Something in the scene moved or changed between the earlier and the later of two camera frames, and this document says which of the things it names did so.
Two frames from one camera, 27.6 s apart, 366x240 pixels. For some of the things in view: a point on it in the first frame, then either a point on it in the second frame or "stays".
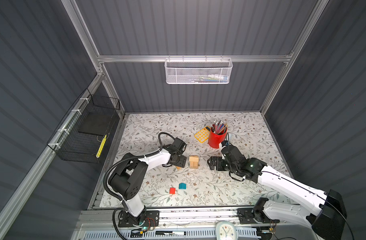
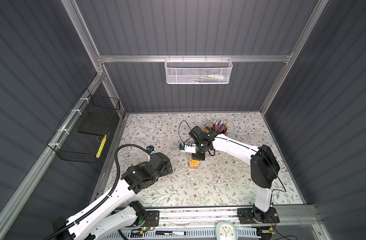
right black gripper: x=217 y=159 to x=198 y=157
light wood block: x=193 y=162 stays
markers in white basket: x=211 y=78 stays
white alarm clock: x=226 y=230 stays
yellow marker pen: x=98 y=154 stays
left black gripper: x=182 y=161 to x=167 y=171
